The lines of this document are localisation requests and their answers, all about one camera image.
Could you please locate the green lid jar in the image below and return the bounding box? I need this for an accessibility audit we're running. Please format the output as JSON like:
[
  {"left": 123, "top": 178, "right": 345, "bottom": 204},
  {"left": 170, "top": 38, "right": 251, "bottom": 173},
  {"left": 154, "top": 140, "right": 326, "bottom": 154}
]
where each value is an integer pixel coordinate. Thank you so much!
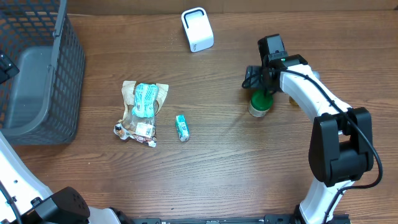
[{"left": 248, "top": 90, "right": 274, "bottom": 118}]

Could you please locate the yellow liquid bottle silver cap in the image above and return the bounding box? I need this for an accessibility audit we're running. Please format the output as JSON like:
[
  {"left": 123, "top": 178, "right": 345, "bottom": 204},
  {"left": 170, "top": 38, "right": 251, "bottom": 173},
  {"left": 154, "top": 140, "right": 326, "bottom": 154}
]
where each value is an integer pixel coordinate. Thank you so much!
[{"left": 288, "top": 70, "right": 321, "bottom": 107}]

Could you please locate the small teal white box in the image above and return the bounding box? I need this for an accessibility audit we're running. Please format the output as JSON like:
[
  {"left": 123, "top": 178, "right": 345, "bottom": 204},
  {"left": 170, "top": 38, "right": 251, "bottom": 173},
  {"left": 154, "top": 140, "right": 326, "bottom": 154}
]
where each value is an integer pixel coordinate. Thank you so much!
[{"left": 175, "top": 114, "right": 190, "bottom": 142}]

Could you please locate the teal wet wipes pack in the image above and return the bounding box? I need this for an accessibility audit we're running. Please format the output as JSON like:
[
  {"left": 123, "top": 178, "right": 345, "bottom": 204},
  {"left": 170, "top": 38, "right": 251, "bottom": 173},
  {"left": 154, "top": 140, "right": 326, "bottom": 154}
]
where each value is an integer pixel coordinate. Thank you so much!
[{"left": 132, "top": 83, "right": 159, "bottom": 118}]

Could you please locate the brown snack bag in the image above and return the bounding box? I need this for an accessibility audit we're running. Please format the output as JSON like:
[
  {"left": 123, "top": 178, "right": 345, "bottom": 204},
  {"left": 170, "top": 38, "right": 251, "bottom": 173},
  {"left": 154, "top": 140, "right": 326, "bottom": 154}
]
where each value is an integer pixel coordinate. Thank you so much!
[{"left": 113, "top": 81, "right": 169, "bottom": 147}]

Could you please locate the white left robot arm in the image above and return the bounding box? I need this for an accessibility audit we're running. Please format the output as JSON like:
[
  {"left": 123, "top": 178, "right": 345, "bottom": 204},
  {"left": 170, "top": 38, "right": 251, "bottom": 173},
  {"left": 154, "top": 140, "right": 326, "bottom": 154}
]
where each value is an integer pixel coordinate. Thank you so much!
[{"left": 1, "top": 134, "right": 132, "bottom": 224}]

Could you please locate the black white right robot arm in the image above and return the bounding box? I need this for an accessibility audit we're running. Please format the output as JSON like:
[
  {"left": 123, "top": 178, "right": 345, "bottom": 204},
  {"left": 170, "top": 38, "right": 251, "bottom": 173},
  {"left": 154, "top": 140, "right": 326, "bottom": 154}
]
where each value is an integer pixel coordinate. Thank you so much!
[{"left": 242, "top": 34, "right": 382, "bottom": 223}]

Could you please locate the white barcode scanner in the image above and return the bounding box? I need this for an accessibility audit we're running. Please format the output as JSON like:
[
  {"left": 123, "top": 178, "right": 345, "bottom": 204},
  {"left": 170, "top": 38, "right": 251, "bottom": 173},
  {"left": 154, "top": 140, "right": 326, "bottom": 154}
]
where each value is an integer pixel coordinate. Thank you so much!
[{"left": 181, "top": 7, "right": 214, "bottom": 53}]

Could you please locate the grey plastic shopping basket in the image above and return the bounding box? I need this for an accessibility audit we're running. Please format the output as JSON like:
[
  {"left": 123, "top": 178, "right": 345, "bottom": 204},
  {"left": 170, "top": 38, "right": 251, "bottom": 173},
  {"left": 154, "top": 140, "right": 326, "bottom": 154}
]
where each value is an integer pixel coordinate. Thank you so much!
[{"left": 1, "top": 0, "right": 85, "bottom": 145}]

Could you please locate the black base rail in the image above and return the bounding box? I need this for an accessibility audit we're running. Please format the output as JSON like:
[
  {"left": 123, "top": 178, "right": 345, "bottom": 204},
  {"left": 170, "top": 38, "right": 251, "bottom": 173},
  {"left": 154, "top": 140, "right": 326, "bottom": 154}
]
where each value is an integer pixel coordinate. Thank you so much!
[{"left": 132, "top": 215, "right": 301, "bottom": 224}]

